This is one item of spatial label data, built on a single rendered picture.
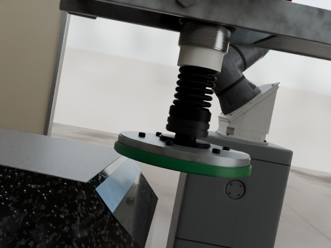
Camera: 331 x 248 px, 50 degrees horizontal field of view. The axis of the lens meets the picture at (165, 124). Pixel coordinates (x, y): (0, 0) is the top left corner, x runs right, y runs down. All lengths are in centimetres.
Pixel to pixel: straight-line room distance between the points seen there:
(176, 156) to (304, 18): 28
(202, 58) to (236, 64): 103
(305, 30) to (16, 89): 544
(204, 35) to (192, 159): 19
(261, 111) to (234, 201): 37
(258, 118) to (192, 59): 98
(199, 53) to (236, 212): 101
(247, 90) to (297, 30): 99
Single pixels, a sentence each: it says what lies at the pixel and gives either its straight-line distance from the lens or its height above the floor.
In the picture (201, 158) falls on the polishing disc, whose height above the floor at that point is 87.
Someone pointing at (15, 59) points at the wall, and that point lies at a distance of 589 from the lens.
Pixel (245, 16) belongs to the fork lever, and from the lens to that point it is 55.
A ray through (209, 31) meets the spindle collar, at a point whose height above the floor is 105.
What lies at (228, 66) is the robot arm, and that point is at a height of 114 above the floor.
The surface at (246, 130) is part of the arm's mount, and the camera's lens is 149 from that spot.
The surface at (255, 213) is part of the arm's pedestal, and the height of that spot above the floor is 58.
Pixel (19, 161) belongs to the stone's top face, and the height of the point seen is 82.
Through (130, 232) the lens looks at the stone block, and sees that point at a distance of 50.
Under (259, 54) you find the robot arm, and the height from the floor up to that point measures 123.
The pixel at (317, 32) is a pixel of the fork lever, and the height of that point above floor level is 108.
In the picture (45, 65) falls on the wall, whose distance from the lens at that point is 572.
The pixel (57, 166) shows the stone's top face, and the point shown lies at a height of 82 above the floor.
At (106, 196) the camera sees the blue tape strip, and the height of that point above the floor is 80.
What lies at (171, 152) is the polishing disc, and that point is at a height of 87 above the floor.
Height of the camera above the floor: 94
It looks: 3 degrees down
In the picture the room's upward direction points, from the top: 10 degrees clockwise
